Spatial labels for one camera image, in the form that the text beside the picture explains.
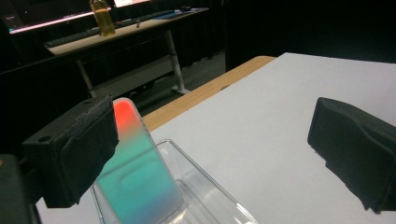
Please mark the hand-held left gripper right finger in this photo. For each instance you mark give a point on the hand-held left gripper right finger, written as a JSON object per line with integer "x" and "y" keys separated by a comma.
{"x": 358, "y": 149}

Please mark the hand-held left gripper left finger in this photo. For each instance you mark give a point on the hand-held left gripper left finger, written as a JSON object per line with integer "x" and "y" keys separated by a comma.
{"x": 74, "y": 152}

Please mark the iridescent phone case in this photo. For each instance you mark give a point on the iridescent phone case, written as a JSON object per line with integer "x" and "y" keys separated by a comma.
{"x": 140, "y": 180}

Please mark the clear plastic storage bin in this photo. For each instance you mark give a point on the clear plastic storage bin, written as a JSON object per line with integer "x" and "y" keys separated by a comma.
{"x": 214, "y": 196}

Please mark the black keyboard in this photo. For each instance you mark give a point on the black keyboard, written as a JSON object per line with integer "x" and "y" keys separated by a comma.
{"x": 77, "y": 36}

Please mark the white-legged office desk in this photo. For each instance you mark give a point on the white-legged office desk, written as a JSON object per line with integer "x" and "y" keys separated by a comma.
{"x": 130, "y": 29}

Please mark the bottle of yellow liquid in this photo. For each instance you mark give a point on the bottle of yellow liquid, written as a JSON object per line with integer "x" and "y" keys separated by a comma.
{"x": 102, "y": 18}

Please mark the monitor with pink glow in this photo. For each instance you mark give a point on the monitor with pink glow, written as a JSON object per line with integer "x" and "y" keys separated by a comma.
{"x": 46, "y": 11}

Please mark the small bright monitor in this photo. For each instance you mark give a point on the small bright monitor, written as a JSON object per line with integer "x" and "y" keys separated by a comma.
{"x": 130, "y": 2}

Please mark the blue mouse pad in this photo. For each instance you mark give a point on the blue mouse pad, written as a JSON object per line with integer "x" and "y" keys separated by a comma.
{"x": 169, "y": 14}

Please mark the black computer mouse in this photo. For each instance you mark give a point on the black computer mouse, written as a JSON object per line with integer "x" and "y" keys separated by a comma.
{"x": 186, "y": 8}

